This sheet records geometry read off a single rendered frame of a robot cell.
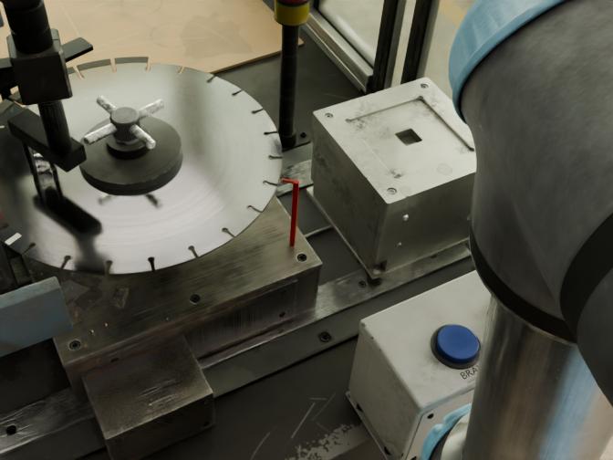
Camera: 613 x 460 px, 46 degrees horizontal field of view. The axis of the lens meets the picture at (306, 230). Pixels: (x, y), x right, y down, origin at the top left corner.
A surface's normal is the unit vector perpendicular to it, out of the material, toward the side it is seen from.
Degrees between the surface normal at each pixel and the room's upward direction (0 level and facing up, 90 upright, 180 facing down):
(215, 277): 0
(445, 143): 0
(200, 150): 0
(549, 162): 74
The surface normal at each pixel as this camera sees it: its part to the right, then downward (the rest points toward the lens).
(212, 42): 0.06, -0.66
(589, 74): -0.76, -0.31
